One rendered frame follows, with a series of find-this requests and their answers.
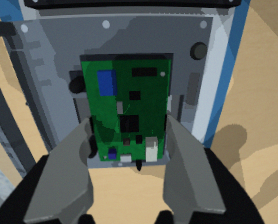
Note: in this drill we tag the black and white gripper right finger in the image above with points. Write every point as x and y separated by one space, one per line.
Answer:
197 187

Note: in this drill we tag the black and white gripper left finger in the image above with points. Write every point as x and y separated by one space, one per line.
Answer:
58 189

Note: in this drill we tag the green circuit board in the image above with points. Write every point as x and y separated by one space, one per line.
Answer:
128 102

